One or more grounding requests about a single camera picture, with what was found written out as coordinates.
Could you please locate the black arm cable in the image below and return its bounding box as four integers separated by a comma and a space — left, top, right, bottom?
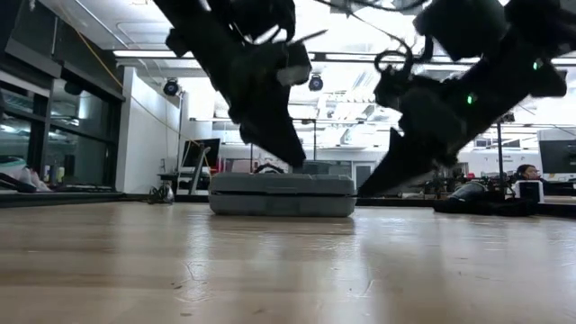
314, 0, 436, 76
224, 0, 329, 46

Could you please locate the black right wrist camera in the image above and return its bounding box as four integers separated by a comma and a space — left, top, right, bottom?
373, 67, 433, 112

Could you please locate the person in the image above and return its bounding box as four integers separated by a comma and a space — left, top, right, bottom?
516, 163, 542, 182

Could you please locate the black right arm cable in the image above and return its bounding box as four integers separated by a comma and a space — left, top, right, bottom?
314, 0, 436, 76

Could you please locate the grey plastic tool case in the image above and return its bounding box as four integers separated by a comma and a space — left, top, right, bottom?
207, 171, 358, 219

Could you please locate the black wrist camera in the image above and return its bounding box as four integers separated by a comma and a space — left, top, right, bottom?
373, 67, 433, 112
274, 42, 314, 88

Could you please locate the black camera pole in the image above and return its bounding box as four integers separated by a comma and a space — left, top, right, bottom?
494, 112, 518, 181

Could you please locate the black monitor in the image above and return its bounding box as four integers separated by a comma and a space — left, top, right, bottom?
537, 139, 576, 175
182, 138, 222, 170

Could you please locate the black work glove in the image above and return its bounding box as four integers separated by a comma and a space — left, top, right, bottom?
445, 181, 490, 203

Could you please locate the black aluminium table frame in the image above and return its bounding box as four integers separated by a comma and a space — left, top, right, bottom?
0, 190, 576, 218

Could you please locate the white easel stand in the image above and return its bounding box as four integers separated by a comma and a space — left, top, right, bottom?
176, 146, 212, 196

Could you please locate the white box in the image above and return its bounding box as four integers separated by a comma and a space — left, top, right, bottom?
515, 179, 546, 204

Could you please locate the white crumpled bag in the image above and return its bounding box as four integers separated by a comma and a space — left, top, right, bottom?
0, 155, 51, 194

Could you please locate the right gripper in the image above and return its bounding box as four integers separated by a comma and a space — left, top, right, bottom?
356, 67, 509, 198

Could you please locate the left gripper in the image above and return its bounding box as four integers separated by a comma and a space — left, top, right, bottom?
215, 38, 314, 169

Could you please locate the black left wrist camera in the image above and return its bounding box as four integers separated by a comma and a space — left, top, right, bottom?
274, 42, 314, 88

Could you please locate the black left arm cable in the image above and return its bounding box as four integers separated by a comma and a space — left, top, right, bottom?
224, 0, 329, 46

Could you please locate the grey framed mesh panel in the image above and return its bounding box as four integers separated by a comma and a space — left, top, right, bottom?
301, 160, 333, 176

